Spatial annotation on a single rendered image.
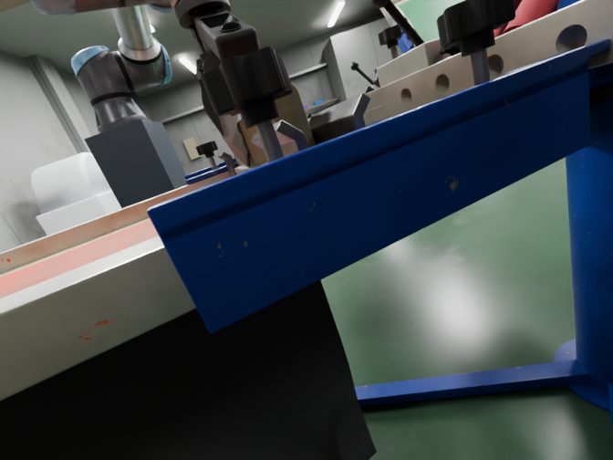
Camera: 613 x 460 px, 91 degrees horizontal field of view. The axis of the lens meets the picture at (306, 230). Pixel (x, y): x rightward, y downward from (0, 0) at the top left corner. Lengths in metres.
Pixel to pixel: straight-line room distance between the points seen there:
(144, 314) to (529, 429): 1.19
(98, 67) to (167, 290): 1.03
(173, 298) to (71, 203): 3.89
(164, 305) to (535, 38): 0.36
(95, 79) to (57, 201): 3.08
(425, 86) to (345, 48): 7.65
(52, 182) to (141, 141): 3.15
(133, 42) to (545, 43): 0.99
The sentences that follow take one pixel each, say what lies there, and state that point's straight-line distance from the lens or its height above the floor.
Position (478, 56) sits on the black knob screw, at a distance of 0.26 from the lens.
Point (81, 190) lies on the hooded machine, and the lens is 4.01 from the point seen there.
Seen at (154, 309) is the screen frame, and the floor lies 0.96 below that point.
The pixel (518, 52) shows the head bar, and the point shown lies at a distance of 0.38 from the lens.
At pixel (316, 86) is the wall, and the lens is 9.05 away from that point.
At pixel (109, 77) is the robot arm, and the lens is 1.16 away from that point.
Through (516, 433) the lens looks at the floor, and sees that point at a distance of 1.25.
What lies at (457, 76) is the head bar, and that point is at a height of 1.02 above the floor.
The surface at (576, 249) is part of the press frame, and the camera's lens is 1.12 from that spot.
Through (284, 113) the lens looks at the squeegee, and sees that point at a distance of 0.28.
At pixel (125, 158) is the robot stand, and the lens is 1.09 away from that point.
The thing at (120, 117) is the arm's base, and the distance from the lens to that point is 1.12.
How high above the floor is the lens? 1.02
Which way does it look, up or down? 18 degrees down
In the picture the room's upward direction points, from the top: 19 degrees counter-clockwise
